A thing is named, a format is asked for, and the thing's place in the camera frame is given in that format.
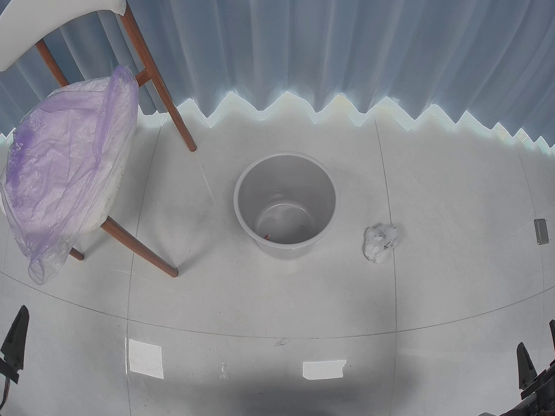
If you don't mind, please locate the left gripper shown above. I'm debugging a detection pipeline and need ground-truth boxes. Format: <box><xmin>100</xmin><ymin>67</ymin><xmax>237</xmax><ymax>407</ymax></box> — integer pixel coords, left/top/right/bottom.
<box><xmin>0</xmin><ymin>305</ymin><xmax>30</xmax><ymax>384</ymax></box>

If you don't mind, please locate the crumpled clear plastic wrapper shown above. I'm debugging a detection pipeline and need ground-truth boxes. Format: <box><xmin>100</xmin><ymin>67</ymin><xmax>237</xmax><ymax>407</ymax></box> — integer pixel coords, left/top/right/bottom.
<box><xmin>363</xmin><ymin>223</ymin><xmax>398</xmax><ymax>264</ymax></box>

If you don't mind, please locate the pale blue curtain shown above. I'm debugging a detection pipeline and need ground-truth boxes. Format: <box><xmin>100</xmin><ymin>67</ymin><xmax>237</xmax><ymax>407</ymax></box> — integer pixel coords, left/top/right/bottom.
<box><xmin>0</xmin><ymin>0</ymin><xmax>555</xmax><ymax>153</ymax></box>

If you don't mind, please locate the white cushioned wooden chair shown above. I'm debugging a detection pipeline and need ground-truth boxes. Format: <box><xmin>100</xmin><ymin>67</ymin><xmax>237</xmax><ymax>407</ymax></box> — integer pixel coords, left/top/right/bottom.
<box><xmin>0</xmin><ymin>0</ymin><xmax>198</xmax><ymax>278</ymax></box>

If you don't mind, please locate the white trash bin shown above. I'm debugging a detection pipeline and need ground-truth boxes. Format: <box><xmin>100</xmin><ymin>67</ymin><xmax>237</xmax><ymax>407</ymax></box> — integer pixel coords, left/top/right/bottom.
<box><xmin>233</xmin><ymin>152</ymin><xmax>337</xmax><ymax>260</ymax></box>

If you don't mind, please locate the purple plastic bag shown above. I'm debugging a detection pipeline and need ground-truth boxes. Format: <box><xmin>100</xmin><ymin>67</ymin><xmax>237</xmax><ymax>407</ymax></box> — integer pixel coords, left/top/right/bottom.
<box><xmin>0</xmin><ymin>64</ymin><xmax>140</xmax><ymax>286</ymax></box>

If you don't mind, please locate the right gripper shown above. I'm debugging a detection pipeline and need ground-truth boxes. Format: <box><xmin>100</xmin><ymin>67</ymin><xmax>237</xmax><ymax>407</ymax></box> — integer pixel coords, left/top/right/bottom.
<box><xmin>516</xmin><ymin>319</ymin><xmax>555</xmax><ymax>402</ymax></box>

